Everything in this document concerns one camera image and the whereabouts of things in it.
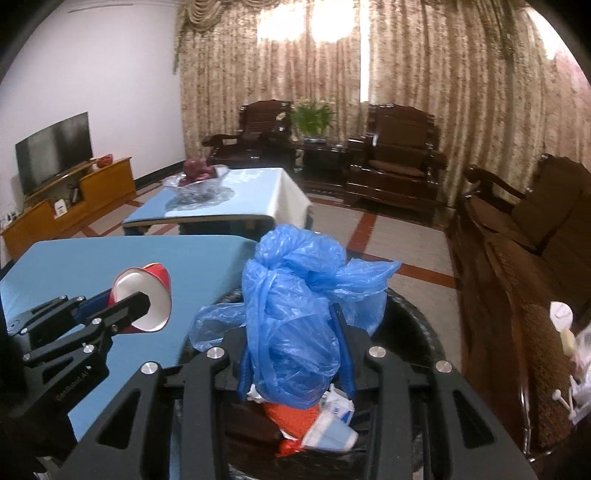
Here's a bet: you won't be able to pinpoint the blue plastic bag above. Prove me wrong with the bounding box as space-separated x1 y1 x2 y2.
189 224 403 411

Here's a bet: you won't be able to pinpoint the dark wooden side table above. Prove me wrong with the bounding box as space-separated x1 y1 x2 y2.
290 137 350 186

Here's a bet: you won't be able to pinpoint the red plastic bag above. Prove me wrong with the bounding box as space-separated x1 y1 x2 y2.
276 435 311 459

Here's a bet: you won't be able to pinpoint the beige patterned curtains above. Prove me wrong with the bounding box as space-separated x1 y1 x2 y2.
173 0 591 217

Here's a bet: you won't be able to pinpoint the wooden television cabinet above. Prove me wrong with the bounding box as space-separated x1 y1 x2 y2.
0 156 137 260

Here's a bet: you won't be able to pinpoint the red fruits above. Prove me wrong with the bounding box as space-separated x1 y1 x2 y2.
179 156 219 184

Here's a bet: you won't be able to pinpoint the blue covered coffee table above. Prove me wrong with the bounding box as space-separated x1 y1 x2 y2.
121 167 312 237

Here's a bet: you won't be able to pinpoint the dark wooden sofa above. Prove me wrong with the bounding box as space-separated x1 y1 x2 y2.
444 154 591 464

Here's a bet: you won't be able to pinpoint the black television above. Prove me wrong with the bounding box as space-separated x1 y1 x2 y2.
15 111 92 197

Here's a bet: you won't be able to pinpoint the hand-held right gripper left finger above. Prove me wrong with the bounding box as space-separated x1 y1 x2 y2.
54 327 252 480

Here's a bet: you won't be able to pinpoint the black trash bin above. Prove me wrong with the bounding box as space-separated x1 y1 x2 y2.
178 284 468 480

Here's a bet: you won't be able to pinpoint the white round plastic piece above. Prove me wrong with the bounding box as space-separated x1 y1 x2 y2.
549 300 574 331

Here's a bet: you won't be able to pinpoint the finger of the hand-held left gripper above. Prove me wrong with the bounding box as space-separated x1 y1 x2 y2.
7 287 115 339
21 291 153 371

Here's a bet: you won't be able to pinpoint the white plastic bag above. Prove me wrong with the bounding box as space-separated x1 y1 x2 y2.
567 328 591 426

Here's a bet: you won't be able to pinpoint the green potted plant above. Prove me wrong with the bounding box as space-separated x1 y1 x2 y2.
289 98 336 144

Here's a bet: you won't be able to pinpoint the orange foam fruit net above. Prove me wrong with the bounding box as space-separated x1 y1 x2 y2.
262 401 325 440

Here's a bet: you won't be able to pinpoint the red white paper cup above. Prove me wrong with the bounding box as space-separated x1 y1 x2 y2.
107 263 173 334

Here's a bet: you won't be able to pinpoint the dark wooden armchair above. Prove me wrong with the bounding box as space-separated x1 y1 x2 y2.
344 102 448 219
201 99 295 170

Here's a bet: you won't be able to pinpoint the glass fruit bowl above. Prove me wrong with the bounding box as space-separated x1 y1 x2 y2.
161 164 234 212

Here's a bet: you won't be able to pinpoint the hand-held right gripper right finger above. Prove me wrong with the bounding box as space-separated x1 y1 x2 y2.
330 302 539 480

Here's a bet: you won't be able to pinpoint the blue tablecloth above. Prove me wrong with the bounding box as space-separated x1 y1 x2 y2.
0 233 260 480

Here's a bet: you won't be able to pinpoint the white blue cardboard box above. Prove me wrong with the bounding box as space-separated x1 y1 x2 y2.
320 387 356 424

